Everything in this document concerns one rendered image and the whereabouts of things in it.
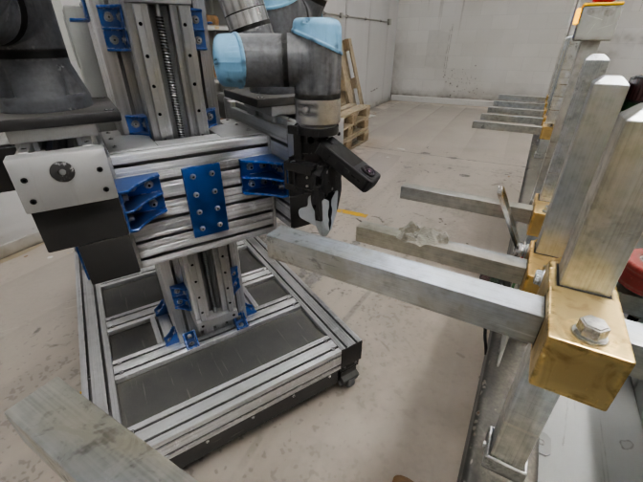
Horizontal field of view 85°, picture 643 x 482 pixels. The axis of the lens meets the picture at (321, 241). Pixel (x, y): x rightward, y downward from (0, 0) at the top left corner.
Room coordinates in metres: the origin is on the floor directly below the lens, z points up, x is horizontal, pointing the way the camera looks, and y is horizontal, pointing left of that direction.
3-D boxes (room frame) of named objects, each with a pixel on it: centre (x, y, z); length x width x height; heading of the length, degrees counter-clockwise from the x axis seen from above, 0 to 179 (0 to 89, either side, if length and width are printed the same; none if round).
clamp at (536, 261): (0.44, -0.34, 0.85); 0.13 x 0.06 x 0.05; 150
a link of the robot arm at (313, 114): (0.62, 0.01, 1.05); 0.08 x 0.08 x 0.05
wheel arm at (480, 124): (1.56, -0.88, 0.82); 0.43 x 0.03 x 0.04; 60
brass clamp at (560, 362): (0.23, -0.21, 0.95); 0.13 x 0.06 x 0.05; 150
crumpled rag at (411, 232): (0.52, -0.17, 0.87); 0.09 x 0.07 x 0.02; 60
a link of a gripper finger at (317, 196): (0.59, 0.00, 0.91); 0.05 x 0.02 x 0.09; 150
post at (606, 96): (0.46, -0.35, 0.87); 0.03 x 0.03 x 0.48; 60
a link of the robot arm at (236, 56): (0.63, 0.11, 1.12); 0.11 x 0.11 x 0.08; 4
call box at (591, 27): (0.91, -0.60, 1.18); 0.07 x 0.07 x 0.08; 60
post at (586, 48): (0.91, -0.60, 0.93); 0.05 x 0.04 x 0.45; 150
